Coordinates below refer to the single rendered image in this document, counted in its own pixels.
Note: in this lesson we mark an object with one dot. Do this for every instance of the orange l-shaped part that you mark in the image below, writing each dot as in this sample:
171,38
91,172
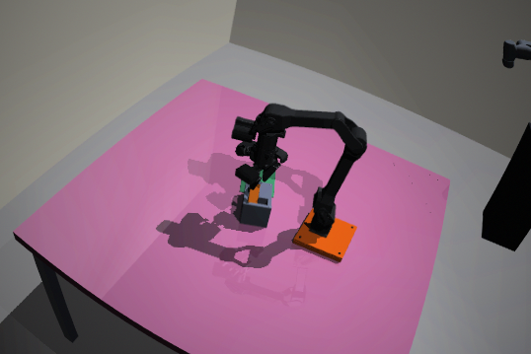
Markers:
254,195

